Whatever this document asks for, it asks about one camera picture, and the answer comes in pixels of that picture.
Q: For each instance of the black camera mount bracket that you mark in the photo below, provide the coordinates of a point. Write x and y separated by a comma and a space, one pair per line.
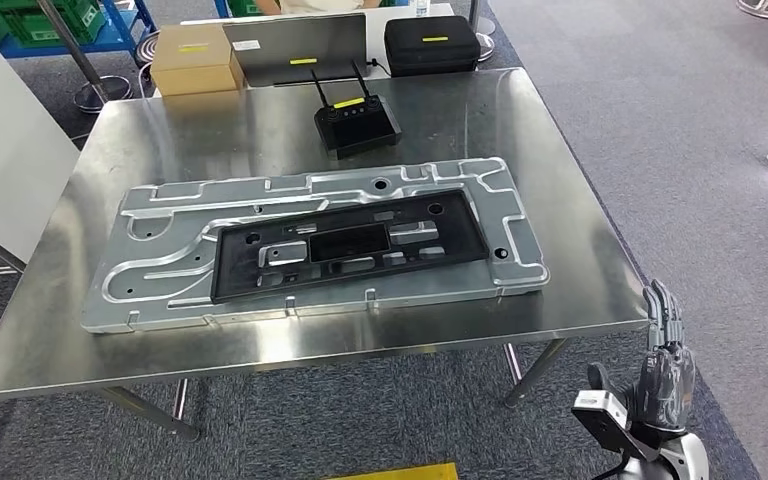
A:
642, 445

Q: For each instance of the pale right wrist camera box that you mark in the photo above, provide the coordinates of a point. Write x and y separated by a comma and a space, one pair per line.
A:
596, 407

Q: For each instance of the yellow floor tape square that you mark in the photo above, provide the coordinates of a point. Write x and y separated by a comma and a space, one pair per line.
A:
397, 473

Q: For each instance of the green plastic crates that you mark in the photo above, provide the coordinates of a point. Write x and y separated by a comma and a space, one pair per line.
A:
39, 26

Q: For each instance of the blue cart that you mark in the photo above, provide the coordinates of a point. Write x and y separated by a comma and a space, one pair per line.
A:
126, 30

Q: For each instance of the black remote controller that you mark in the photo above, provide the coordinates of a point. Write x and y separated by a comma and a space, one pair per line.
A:
357, 136

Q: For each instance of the person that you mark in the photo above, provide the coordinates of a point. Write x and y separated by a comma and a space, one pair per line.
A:
318, 5

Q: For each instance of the stainless steel workbench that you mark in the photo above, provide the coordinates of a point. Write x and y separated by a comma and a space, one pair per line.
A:
225, 132

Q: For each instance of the black plastic plate bracket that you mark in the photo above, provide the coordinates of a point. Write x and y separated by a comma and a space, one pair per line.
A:
347, 242

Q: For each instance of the grey stamped metal plate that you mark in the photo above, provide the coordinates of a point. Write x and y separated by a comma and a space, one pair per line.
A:
178, 199

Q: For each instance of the clear water bottle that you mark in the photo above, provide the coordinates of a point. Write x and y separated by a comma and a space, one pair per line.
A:
422, 8

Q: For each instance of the brown cardboard box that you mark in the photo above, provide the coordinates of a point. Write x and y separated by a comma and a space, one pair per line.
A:
192, 73

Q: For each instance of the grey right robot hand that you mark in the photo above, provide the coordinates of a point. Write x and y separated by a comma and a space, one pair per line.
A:
669, 384

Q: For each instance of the grey laptop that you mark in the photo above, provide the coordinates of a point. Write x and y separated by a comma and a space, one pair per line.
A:
278, 46

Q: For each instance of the black zip case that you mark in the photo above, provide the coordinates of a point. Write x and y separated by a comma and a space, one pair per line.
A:
430, 53

